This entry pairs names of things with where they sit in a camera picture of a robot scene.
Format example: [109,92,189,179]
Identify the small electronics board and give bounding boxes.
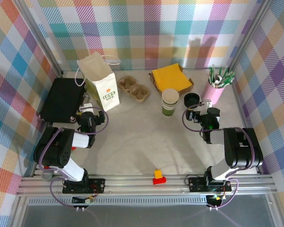
[207,195,224,205]
[72,196,95,204]

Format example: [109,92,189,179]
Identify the grey slotted cable duct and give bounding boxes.
[26,198,275,206]

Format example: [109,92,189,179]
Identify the pink straw holder cup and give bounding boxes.
[201,79,225,105]

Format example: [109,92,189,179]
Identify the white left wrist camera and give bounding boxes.
[81,102,95,114]

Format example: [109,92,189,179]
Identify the white paper takeout bag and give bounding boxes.
[74,52,121,112]

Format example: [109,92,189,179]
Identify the aluminium frame post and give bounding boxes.
[18,0,65,77]
[226,0,274,69]

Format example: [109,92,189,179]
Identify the yellow paper napkin stack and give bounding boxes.
[151,63,194,93]

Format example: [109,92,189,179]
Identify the black carrying case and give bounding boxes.
[39,77,90,124]

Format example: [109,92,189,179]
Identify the long aluminium base rail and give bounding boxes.
[16,174,279,197]

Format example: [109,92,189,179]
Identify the yellow napkin stack in box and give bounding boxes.
[148,65,195,94]

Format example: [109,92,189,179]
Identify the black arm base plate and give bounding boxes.
[188,176,233,192]
[62,178,107,194]

